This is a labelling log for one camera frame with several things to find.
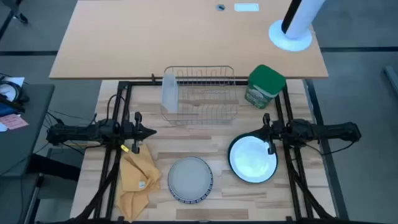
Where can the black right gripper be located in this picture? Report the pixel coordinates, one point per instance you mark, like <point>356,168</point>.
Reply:
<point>275,133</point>

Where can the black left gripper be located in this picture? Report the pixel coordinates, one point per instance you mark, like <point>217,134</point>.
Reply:
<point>137,133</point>

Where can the beige ceramic plate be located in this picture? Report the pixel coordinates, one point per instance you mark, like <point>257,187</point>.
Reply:
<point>189,179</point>

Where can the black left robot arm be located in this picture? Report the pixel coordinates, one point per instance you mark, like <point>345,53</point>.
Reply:
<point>77,132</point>

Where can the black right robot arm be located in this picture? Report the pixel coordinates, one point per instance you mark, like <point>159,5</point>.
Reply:
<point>326,131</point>

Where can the small yellow tag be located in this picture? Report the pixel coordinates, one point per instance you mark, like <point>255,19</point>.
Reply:
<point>124,148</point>

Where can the green bowl white inside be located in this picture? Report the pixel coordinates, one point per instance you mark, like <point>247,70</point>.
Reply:
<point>252,161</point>

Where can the yellow cloth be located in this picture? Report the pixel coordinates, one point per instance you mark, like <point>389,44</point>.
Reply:
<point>136,174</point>

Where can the translucent white utensil holder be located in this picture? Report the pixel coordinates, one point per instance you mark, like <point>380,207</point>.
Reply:
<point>170,93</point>

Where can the green Cascade detergent tub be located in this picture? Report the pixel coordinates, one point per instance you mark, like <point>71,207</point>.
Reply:
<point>265,81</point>

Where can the tan wooden desk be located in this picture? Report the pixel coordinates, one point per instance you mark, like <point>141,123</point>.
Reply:
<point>140,37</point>

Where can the grey side table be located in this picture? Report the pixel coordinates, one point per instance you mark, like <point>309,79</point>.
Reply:
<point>21,149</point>

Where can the white pillar black stripe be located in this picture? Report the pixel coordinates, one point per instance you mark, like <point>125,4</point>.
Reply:
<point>306,15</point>

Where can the white desk label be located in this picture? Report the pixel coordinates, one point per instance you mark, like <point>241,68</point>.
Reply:
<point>246,7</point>

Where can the pink sticky note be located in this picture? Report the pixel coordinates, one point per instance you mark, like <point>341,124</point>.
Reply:
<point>14,121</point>

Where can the black headphones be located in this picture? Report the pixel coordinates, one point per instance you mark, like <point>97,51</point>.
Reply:
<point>19,93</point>

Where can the white paper sheet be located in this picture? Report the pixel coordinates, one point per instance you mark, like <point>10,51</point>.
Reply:
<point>14,81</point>

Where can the black aluminium rig frame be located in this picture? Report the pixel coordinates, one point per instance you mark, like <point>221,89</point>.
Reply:
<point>140,83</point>

